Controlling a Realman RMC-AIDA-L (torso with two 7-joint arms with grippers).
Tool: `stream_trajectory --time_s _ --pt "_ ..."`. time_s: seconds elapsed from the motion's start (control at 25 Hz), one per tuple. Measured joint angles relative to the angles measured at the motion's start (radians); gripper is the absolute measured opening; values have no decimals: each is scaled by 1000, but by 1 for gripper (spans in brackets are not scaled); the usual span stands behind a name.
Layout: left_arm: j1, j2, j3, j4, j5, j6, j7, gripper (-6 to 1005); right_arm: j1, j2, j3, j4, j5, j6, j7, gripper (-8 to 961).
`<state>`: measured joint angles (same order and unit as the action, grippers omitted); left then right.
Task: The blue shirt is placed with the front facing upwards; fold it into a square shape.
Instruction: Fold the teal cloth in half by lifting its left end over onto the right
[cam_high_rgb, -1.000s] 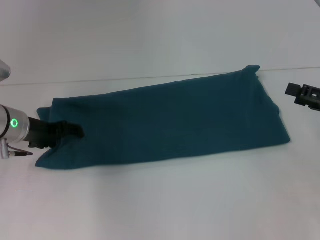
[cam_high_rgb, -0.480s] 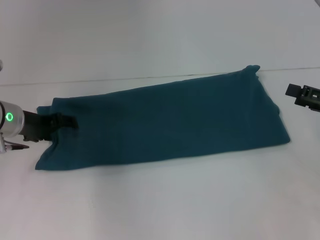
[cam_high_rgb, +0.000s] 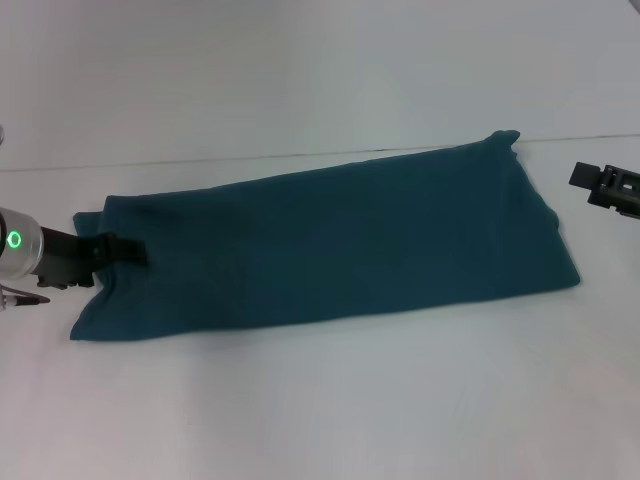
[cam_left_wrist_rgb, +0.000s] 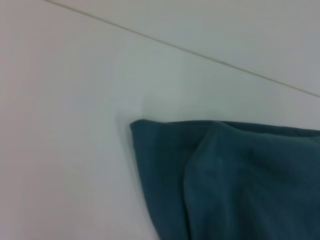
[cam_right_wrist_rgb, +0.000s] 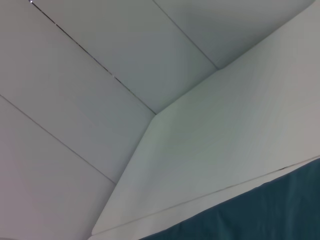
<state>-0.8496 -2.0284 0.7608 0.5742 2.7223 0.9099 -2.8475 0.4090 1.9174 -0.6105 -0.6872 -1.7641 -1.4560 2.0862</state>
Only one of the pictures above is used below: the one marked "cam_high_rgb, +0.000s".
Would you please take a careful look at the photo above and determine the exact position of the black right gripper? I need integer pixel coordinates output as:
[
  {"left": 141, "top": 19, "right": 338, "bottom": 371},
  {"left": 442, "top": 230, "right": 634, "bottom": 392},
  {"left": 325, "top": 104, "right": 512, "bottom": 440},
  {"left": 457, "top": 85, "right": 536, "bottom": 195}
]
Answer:
[{"left": 569, "top": 161, "right": 640, "bottom": 219}]

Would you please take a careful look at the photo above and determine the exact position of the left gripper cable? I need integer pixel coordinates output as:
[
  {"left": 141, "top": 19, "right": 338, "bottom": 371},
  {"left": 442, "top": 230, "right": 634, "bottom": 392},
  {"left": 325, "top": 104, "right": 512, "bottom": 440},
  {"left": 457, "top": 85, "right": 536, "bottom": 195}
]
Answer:
[{"left": 0, "top": 284, "right": 51, "bottom": 314}]

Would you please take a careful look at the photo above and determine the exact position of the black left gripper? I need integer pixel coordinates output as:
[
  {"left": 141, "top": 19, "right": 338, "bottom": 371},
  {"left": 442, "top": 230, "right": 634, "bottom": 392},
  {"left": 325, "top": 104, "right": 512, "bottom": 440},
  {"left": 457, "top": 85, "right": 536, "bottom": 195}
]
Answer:
[{"left": 35, "top": 225, "right": 150, "bottom": 290}]

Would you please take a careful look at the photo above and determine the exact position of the teal FREE print t-shirt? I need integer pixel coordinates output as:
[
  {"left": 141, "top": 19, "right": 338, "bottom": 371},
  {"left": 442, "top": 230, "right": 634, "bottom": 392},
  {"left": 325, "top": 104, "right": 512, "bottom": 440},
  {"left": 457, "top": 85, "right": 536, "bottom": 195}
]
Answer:
[{"left": 68, "top": 128, "right": 584, "bottom": 345}]

